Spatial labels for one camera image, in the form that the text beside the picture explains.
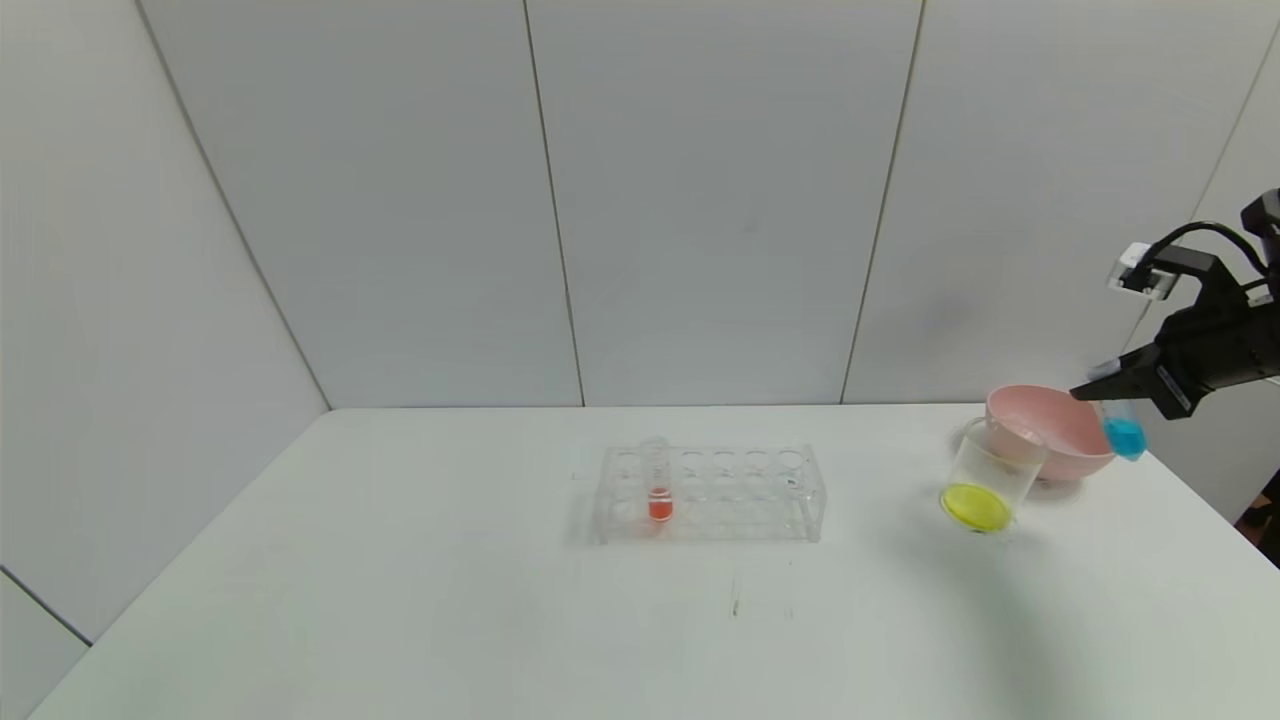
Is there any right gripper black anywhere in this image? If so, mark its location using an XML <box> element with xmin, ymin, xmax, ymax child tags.
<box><xmin>1069</xmin><ymin>303</ymin><xmax>1280</xmax><ymax>421</ymax></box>

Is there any test tube with blue pigment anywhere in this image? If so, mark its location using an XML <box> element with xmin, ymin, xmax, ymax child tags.
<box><xmin>1088</xmin><ymin>360</ymin><xmax>1149</xmax><ymax>463</ymax></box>

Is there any clear glass beaker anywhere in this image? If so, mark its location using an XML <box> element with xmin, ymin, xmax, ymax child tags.
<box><xmin>940</xmin><ymin>418</ymin><xmax>1048</xmax><ymax>541</ymax></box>

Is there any clear plastic test tube rack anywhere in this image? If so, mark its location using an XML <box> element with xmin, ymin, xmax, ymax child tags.
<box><xmin>596</xmin><ymin>443</ymin><xmax>827</xmax><ymax>546</ymax></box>

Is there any test tube with red pigment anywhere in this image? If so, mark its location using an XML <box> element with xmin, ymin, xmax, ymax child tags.
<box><xmin>641</xmin><ymin>437</ymin><xmax>673</xmax><ymax>523</ymax></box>

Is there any pink bowl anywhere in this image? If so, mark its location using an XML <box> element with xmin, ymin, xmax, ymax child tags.
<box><xmin>985</xmin><ymin>385</ymin><xmax>1128</xmax><ymax>484</ymax></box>

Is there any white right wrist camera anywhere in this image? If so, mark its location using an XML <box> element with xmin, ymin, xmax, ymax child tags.
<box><xmin>1107</xmin><ymin>242</ymin><xmax>1181</xmax><ymax>301</ymax></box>

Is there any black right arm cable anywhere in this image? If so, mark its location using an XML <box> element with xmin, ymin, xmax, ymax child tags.
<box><xmin>1140</xmin><ymin>221</ymin><xmax>1273</xmax><ymax>293</ymax></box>

